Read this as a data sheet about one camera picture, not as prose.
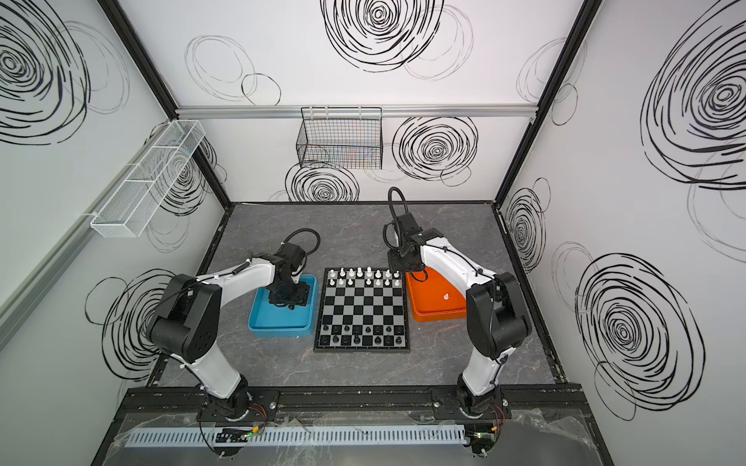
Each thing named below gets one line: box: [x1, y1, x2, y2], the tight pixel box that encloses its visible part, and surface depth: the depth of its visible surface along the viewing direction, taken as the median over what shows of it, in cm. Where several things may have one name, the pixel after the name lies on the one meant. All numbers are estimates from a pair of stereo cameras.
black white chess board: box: [313, 266, 410, 354], surface depth 91 cm
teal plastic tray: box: [247, 273, 319, 338], surface depth 89 cm
